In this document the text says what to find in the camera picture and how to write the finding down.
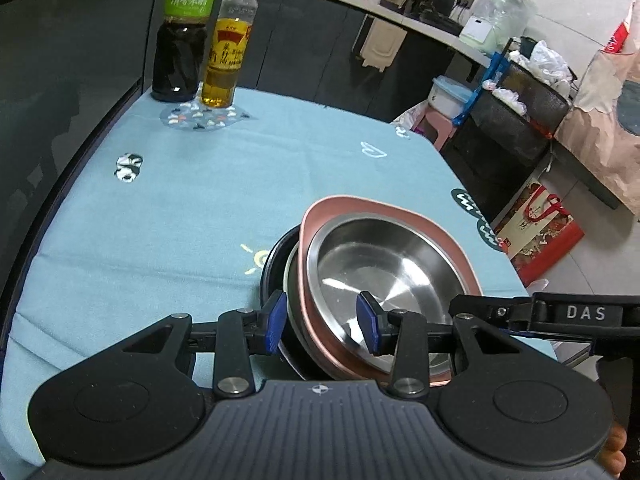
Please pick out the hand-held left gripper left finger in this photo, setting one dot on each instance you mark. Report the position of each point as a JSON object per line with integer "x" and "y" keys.
{"x": 274, "y": 322}

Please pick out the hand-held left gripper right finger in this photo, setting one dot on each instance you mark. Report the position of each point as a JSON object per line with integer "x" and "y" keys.
{"x": 367, "y": 322}

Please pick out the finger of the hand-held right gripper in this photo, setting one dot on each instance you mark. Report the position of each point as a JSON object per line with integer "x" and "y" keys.
{"x": 492, "y": 312}

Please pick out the stainless steel bowl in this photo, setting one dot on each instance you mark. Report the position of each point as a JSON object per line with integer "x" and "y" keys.
{"x": 370, "y": 265}

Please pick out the pink bowl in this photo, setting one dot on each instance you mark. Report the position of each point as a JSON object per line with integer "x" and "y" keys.
{"x": 400, "y": 211}

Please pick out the red gift bag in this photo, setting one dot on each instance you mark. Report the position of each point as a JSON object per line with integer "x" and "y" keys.
{"x": 540, "y": 240}

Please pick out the blue-green tablecloth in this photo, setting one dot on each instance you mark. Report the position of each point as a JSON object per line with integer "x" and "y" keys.
{"x": 150, "y": 210}

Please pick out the black mesh basket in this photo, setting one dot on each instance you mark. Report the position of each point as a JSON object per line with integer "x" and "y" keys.
{"x": 505, "y": 135}

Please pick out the brown paper bag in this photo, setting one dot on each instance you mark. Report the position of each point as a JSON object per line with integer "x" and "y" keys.
{"x": 595, "y": 135}

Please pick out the pink plastic stool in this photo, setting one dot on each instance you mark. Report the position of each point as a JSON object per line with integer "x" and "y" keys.
{"x": 437, "y": 130}

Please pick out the floral plastic bag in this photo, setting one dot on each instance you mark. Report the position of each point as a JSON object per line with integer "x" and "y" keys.
{"x": 410, "y": 117}

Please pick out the white container blue lid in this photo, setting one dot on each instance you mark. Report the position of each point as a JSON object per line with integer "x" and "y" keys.
{"x": 450, "y": 97}

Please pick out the yellow oil bottle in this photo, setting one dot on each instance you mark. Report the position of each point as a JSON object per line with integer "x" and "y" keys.
{"x": 220, "y": 80}

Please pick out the white plastic bags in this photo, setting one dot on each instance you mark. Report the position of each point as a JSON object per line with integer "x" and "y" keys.
{"x": 547, "y": 67}

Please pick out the beige plastic bin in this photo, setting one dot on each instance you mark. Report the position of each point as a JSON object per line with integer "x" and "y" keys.
{"x": 380, "y": 45}

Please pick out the white kitchen appliance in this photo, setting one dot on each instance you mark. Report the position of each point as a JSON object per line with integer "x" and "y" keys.
{"x": 477, "y": 35}

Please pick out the red and white package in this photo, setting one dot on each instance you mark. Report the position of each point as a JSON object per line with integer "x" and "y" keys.
{"x": 622, "y": 37}

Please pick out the dark vinegar bottle green label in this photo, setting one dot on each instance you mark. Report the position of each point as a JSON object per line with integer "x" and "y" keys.
{"x": 175, "y": 60}

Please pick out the clear plastic bag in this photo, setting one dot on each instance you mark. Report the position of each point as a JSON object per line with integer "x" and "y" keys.
{"x": 502, "y": 7}

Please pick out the black kitchen appliance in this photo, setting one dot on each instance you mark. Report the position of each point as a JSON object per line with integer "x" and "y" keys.
{"x": 435, "y": 2}

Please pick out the wall socket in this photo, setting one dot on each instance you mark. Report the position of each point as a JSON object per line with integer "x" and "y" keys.
{"x": 465, "y": 2}

